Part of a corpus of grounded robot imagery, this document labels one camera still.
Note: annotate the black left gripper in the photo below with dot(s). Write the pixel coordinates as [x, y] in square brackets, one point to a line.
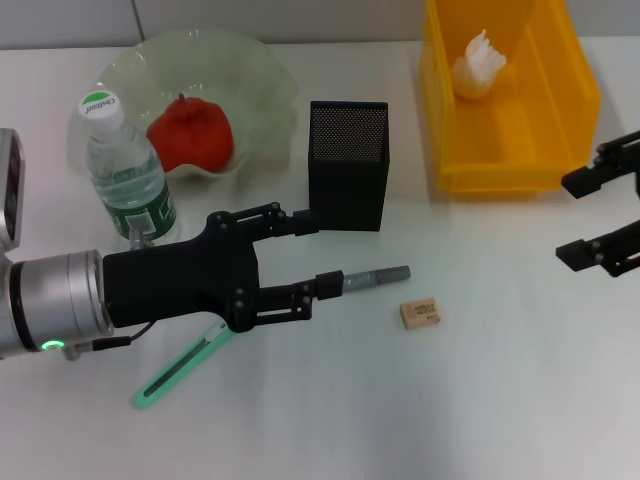
[185, 280]

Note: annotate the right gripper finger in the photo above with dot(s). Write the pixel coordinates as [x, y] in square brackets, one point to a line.
[600, 170]
[595, 250]

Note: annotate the white paper ball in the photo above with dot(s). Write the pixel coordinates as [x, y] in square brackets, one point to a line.
[472, 70]

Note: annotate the red apple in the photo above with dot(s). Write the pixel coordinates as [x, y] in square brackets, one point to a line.
[190, 140]

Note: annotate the clear plastic water bottle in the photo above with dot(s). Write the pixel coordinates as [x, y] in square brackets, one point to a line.
[125, 175]

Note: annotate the grey pen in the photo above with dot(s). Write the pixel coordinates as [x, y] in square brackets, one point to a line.
[380, 276]

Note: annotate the black mesh pen holder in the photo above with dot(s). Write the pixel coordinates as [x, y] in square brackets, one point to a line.
[345, 190]

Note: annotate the tan eraser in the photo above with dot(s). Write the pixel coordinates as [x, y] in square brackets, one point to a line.
[420, 314]

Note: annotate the green glass fruit plate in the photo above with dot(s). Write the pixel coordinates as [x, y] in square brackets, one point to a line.
[240, 75]

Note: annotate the green utility knife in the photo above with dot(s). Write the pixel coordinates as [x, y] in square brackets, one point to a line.
[160, 385]

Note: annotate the yellow plastic bin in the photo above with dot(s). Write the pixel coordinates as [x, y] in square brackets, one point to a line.
[510, 135]

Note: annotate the left gripper metal connector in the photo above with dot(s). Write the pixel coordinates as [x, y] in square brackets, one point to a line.
[137, 237]

